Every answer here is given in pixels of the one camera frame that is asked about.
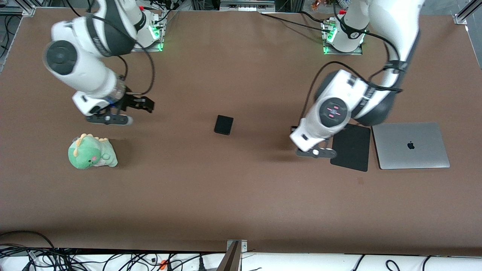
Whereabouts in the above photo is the small black square box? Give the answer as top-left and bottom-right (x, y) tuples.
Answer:
(214, 115), (234, 136)

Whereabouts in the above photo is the black mouse pad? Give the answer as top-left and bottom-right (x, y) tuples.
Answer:
(330, 123), (371, 172)

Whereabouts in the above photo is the green dinosaur plush toy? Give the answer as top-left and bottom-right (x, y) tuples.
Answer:
(68, 133), (118, 170)

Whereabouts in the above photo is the silver closed laptop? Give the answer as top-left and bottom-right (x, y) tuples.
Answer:
(371, 122), (451, 170)

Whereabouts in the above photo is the silver equipment box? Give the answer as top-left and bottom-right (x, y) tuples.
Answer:
(220, 0), (276, 11)

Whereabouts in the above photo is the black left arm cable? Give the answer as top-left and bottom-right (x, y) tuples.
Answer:
(299, 30), (403, 121)

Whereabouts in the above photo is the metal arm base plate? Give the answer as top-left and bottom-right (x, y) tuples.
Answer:
(322, 19), (364, 56)
(141, 11), (164, 52)

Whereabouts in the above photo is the black cable on table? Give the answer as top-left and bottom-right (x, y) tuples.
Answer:
(259, 11), (334, 32)

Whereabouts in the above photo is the aluminium frame profile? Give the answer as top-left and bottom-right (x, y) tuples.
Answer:
(0, 4), (36, 16)
(454, 0), (482, 25)

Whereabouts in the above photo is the metal table edge bracket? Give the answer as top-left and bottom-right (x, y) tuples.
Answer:
(226, 239), (248, 253)

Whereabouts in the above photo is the black looped floor cable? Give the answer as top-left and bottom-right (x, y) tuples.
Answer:
(0, 230), (58, 251)

